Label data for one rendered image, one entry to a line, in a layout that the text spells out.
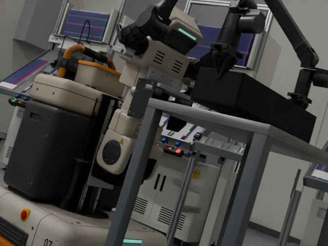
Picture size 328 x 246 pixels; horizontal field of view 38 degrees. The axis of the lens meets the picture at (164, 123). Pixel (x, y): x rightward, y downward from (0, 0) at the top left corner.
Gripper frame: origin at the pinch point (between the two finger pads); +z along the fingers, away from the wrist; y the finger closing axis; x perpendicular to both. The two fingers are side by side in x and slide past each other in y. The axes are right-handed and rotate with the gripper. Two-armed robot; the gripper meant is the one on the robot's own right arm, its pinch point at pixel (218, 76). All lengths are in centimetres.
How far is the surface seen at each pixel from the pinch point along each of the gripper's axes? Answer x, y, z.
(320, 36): 175, 420, -161
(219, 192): 80, 147, 43
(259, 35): 104, 177, -74
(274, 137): -25.4, -2.8, 14.9
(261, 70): 108, 201, -55
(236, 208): -22.6, -6.6, 36.0
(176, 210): 99, 134, 62
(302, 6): 208, 416, -198
